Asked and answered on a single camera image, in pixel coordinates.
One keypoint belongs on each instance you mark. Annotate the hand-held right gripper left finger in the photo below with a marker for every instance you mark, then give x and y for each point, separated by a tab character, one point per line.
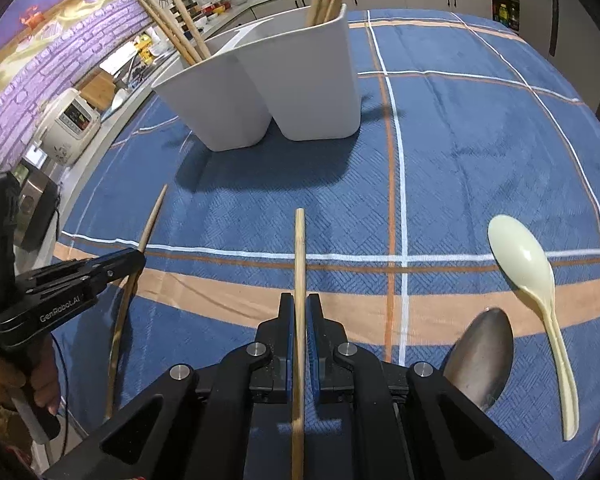
282	340

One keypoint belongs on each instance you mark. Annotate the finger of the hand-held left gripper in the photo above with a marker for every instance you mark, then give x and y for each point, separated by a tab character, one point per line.
95	270

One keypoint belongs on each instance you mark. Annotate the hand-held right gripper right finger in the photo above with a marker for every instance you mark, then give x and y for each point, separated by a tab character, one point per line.
314	360

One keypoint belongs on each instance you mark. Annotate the metal spoon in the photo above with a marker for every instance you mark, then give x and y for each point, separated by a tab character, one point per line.
480	355

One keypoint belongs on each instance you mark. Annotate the white two-compartment utensil holder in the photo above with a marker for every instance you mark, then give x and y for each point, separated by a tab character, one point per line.
310	85

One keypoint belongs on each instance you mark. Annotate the person's left forearm brown sleeve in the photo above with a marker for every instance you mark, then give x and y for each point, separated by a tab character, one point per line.
0	420

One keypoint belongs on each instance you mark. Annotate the person's left hand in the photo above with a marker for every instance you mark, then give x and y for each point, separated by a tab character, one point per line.
47	380

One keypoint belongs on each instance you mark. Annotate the black metal appliance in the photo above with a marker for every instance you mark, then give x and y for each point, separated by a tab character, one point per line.
40	210

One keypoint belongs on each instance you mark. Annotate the white rice cooker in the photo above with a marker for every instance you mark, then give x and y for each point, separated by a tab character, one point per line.
65	125

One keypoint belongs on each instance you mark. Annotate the brown wooden board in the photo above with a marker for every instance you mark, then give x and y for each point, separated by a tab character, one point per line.
97	90

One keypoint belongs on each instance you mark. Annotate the yellow toy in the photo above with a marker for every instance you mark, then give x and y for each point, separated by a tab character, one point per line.
144	47

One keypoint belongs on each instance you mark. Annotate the pale green plastic spoon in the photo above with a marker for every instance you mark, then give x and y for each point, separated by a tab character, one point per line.
517	255

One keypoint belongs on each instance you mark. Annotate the blue plaid tablecloth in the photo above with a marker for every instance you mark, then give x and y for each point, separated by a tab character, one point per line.
480	135

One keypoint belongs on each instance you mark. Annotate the shelf of condiment bottles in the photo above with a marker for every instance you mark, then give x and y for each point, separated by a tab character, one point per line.
505	15

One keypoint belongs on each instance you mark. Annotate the tall grey cabinet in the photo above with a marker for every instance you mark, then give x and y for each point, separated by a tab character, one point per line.
570	35

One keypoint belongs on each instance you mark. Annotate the purple floral wall mural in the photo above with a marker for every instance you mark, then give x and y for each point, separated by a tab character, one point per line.
55	35

